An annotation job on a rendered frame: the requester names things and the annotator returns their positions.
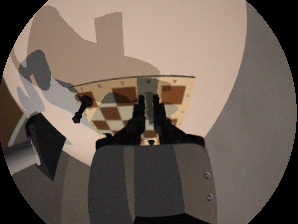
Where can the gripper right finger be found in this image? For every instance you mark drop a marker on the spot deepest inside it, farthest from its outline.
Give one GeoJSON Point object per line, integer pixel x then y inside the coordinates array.
{"type": "Point", "coordinates": [167, 132]}

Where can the brown and cream chessboard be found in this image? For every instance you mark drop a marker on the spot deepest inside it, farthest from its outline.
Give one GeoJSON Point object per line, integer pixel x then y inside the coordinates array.
{"type": "Point", "coordinates": [113, 101]}

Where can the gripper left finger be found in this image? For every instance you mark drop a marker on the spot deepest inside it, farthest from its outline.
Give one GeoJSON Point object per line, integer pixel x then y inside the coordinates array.
{"type": "Point", "coordinates": [132, 131]}

